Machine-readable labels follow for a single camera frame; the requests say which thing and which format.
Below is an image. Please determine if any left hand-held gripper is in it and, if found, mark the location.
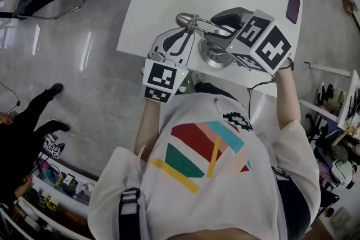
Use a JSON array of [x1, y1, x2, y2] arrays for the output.
[[141, 26, 195, 105]]

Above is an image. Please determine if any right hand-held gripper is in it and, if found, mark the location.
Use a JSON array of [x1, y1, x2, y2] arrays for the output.
[[203, 7, 294, 76]]

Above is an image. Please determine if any metal whisk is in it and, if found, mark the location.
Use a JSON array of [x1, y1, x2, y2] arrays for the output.
[[175, 12, 235, 69]]

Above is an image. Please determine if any person's right forearm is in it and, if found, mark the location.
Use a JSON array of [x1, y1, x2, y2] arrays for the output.
[[274, 66, 302, 130]]

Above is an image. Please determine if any person's left forearm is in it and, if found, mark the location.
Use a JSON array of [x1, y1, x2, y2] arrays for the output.
[[134, 98, 161, 162]]

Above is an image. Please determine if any purple flat phone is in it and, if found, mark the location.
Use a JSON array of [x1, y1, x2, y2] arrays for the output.
[[285, 0, 302, 25]]

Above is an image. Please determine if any white floor bar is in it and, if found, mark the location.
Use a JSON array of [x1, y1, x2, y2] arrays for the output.
[[304, 61, 352, 77]]

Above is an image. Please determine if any white colour-print shirt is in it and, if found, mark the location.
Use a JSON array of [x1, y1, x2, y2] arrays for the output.
[[87, 90, 322, 240]]

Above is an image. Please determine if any spare hand-held gripper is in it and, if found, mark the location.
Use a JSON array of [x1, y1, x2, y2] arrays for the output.
[[42, 134, 66, 161]]

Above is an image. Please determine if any white headset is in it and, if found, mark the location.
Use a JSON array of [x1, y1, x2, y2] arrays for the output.
[[331, 159, 356, 191]]

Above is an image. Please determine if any cluttered white shelf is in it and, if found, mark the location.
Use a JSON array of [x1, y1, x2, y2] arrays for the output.
[[0, 170, 98, 240]]

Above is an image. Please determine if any black cable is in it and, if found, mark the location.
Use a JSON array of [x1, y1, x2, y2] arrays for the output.
[[246, 75, 278, 123]]

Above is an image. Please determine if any black backpack strap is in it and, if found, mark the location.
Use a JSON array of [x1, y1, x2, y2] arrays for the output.
[[118, 187, 142, 240], [270, 165, 313, 240]]

